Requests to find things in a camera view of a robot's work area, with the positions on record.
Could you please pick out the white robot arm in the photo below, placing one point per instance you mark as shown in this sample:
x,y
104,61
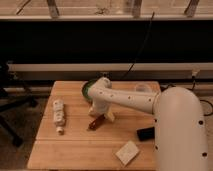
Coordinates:
x,y
180,133

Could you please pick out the white sponge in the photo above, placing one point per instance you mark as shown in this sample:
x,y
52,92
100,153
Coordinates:
x,y
127,152

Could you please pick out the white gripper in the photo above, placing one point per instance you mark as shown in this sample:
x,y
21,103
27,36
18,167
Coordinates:
x,y
99,108

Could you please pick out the red chili pepper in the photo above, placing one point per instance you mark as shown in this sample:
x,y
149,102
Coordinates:
x,y
94,125

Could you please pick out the wooden table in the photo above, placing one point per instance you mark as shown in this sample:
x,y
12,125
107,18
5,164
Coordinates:
x,y
80,149

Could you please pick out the green bowl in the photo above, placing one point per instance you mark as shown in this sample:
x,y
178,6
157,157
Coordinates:
x,y
85,89

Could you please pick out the black rectangular sponge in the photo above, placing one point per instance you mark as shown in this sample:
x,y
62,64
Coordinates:
x,y
146,133

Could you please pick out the black office chair base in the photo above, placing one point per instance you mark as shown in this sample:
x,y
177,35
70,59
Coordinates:
x,y
5,78

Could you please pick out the white tube with cap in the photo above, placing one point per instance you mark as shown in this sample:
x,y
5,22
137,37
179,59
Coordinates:
x,y
59,116

